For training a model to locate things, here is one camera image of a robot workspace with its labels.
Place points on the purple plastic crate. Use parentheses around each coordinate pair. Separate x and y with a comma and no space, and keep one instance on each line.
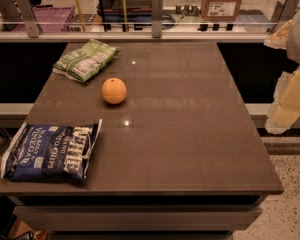
(53,19)

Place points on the brown table drawer unit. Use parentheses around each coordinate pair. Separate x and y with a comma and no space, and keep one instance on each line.
(138,219)

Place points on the yellow broom handle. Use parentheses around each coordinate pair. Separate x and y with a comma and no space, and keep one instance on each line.
(78,6)

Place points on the middle metal railing post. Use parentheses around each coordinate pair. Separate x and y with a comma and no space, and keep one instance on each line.
(156,14)

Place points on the blue chip bag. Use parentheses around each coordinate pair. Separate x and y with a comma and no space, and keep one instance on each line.
(43,151)

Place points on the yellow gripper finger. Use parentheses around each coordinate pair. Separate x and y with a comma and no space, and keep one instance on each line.
(278,39)
(285,108)

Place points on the left metal railing post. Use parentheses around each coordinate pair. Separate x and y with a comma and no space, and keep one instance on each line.
(32,28)

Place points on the glass barrier railing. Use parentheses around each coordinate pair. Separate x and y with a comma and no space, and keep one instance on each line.
(181,20)

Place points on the green chip bag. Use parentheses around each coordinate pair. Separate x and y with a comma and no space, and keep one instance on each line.
(84,63)

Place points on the cardboard box with label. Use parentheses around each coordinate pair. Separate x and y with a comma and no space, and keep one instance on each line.
(220,10)

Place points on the black cart frame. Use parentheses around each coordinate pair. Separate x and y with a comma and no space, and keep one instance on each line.
(124,13)

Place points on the right metal railing post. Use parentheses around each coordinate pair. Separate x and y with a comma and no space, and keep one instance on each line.
(283,12)

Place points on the orange fruit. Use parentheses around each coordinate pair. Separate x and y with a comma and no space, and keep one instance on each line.
(114,90)

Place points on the metal railing post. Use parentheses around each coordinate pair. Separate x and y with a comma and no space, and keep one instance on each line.
(283,12)
(32,28)
(156,14)

